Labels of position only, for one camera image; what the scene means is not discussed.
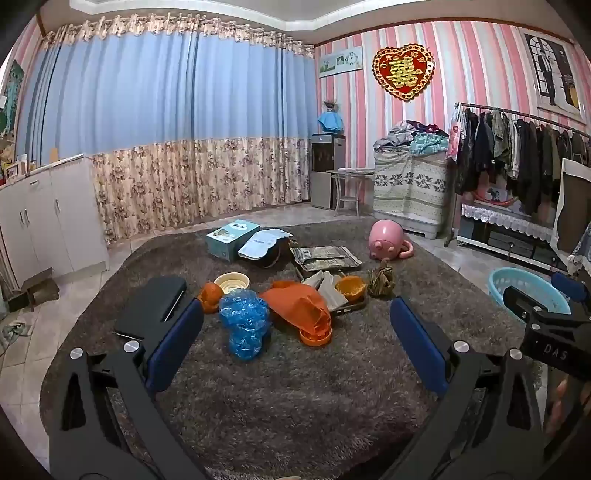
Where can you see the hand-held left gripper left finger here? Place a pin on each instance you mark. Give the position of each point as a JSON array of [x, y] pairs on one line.
[[178, 344]]

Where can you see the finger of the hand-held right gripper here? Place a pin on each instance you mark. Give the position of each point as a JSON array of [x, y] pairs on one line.
[[526, 302], [570, 285]]

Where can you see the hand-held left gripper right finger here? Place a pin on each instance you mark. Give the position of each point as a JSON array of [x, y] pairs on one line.
[[418, 344]]

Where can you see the light blue plastic basket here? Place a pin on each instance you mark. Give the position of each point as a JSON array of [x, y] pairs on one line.
[[521, 284]]

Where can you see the blue plastic bag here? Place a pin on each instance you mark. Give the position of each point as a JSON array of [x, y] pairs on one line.
[[244, 327]]

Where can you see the brown wrapper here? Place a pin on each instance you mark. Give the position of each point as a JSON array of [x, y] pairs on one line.
[[381, 281]]

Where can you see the grey cloth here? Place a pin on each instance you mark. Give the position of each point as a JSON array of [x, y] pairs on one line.
[[325, 288]]

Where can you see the person's right hand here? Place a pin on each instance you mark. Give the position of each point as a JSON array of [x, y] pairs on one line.
[[561, 404]]

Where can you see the blue patterned fringed cloth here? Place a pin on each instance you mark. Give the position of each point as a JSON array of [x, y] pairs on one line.
[[582, 251]]

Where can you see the black flat case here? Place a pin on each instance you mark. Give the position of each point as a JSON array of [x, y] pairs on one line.
[[152, 302]]

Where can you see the brown board with white edge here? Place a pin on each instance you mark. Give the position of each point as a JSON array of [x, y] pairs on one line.
[[575, 212]]

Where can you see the dark tray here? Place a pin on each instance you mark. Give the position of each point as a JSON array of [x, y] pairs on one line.
[[352, 308]]

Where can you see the low cabinet with lace cloth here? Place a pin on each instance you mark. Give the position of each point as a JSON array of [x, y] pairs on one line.
[[503, 228]]

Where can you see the white bowl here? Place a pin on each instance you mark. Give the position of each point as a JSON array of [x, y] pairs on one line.
[[232, 282]]

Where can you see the orange bowl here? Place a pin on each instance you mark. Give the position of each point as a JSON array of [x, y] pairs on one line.
[[351, 286]]

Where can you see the orange dish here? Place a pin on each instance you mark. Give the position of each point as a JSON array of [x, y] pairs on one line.
[[316, 337]]

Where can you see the pink pig mug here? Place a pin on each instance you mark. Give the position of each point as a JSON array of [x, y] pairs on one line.
[[387, 242]]

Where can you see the teal cardboard box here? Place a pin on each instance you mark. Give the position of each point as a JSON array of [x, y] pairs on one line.
[[230, 236]]

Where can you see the orange plastic bag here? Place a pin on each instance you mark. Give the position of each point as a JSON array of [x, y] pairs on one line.
[[295, 304]]

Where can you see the grey printed packets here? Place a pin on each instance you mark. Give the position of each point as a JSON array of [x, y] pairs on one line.
[[325, 258]]

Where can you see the dark round container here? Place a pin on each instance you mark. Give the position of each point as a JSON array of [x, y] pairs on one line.
[[274, 259]]

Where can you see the white and blue envelope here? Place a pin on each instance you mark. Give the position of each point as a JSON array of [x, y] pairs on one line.
[[264, 243]]

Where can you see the grey shaggy rug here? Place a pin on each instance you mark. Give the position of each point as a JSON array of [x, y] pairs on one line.
[[295, 406]]

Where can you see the clothes rack with dark clothes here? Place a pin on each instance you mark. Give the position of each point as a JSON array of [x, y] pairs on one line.
[[517, 147]]

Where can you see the washing machine with patterned cover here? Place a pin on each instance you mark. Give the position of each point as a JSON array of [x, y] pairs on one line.
[[411, 194]]

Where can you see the small wooden stool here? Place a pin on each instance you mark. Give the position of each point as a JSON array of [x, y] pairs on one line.
[[34, 290]]

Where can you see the small folding table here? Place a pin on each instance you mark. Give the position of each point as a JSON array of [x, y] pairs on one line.
[[351, 184]]

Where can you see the white cabinet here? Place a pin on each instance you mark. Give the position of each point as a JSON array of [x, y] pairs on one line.
[[51, 217]]

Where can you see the pink hanging bag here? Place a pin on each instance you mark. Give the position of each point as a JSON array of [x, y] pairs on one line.
[[454, 136]]

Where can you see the grey water dispenser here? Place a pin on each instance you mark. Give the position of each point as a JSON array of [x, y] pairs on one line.
[[327, 173]]

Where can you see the pile of clothes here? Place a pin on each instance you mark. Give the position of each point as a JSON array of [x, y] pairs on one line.
[[413, 136]]

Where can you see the blue and floral curtain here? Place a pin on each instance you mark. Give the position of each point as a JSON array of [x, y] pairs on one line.
[[161, 138]]

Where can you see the blue cloth cover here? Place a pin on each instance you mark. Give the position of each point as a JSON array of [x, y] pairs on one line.
[[331, 121]]

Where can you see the framed wall photo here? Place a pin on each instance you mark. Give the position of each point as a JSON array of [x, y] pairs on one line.
[[554, 74]]

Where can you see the red heart wall decoration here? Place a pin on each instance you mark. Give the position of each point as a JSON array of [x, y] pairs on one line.
[[404, 71]]

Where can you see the long wall picture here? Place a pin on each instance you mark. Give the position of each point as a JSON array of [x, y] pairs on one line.
[[340, 60]]

